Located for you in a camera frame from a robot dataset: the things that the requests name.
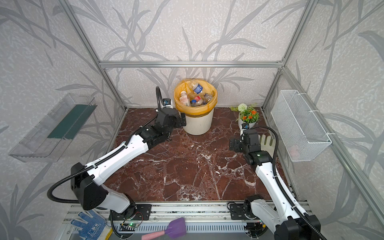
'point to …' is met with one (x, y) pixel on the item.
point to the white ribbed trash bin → (199, 125)
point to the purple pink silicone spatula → (176, 228)
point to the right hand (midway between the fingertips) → (239, 135)
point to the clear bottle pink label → (184, 99)
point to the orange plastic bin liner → (207, 87)
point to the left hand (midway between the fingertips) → (178, 110)
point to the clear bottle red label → (196, 101)
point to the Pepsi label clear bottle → (196, 87)
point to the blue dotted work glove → (92, 229)
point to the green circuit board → (132, 225)
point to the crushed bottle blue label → (207, 98)
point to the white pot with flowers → (246, 115)
